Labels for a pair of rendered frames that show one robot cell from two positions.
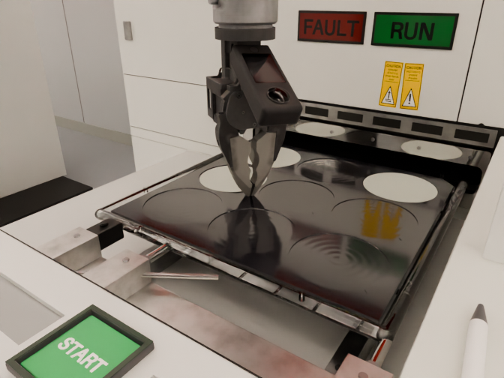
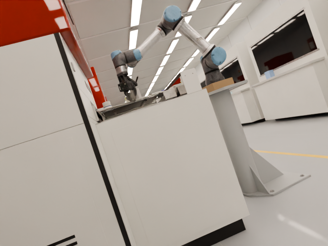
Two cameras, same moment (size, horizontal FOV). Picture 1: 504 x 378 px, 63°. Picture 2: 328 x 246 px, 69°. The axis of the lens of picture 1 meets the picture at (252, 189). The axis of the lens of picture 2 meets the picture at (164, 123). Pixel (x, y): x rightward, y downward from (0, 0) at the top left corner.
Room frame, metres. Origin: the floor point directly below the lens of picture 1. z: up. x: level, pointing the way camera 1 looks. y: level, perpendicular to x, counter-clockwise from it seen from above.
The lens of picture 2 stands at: (1.52, 1.24, 0.70)
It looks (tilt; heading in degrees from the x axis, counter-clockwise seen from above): 1 degrees up; 225
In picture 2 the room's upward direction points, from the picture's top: 19 degrees counter-clockwise
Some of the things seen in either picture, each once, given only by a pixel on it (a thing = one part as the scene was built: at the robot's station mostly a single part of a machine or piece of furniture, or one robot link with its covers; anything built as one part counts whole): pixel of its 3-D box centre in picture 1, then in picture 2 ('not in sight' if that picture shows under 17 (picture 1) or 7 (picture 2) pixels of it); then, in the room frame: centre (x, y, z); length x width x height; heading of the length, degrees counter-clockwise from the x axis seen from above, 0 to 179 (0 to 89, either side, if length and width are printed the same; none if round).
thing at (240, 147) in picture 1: (234, 160); (132, 96); (0.51, 0.02, 0.95); 0.06 x 0.03 x 0.09; 23
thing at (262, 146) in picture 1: (255, 157); (128, 98); (0.52, 0.00, 0.95); 0.06 x 0.03 x 0.09; 23
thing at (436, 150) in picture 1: (346, 152); (98, 116); (0.68, -0.17, 0.89); 0.44 x 0.02 x 0.10; 56
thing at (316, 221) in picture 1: (295, 196); (129, 107); (0.50, -0.06, 0.90); 0.34 x 0.34 x 0.01; 56
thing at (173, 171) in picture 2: not in sight; (164, 168); (0.37, -0.07, 0.41); 0.96 x 0.64 x 0.82; 56
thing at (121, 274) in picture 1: (106, 284); not in sight; (0.31, 0.14, 0.89); 0.08 x 0.03 x 0.03; 146
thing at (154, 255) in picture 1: (154, 255); not in sight; (0.36, 0.10, 0.89); 0.05 x 0.01 x 0.01; 146
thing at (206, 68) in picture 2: not in sight; (209, 62); (-0.12, 0.28, 1.05); 0.13 x 0.12 x 0.14; 56
